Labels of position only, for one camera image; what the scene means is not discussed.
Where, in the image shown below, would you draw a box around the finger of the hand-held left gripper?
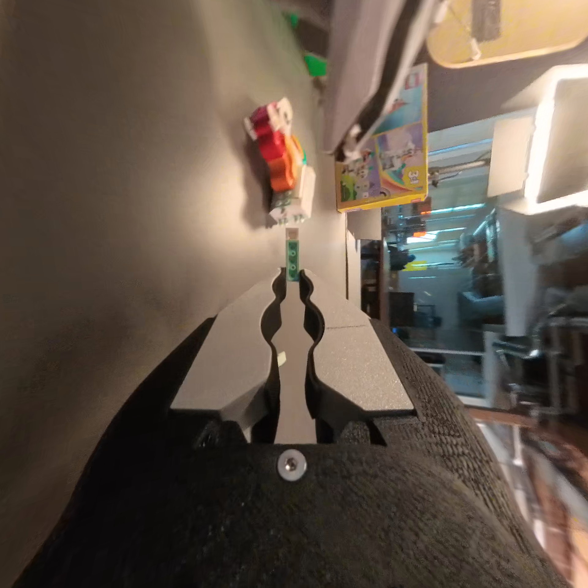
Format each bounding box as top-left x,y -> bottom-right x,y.
322,0 -> 422,154

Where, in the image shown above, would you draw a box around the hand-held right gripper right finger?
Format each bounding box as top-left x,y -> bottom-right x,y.
299,269 -> 417,428

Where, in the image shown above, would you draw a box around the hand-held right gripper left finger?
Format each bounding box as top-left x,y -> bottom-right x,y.
170,268 -> 286,443

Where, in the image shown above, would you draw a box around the green and white toy brick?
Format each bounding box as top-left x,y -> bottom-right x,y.
285,228 -> 302,282

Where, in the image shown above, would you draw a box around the yellow toy brick set box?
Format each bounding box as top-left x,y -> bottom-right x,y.
334,62 -> 433,214

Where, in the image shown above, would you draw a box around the stacked green plastic bins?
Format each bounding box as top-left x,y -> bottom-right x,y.
285,13 -> 329,78

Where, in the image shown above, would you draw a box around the white board stand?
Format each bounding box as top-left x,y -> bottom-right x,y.
342,0 -> 448,154

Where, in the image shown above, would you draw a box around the colourful toy brick model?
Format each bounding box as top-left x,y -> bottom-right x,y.
243,97 -> 318,229

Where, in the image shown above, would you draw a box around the grey metal plate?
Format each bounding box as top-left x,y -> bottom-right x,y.
345,210 -> 383,240

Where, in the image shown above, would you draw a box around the light wooden board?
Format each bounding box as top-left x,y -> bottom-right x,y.
425,0 -> 588,70

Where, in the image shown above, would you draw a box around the white light panel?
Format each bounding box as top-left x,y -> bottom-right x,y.
487,64 -> 588,217

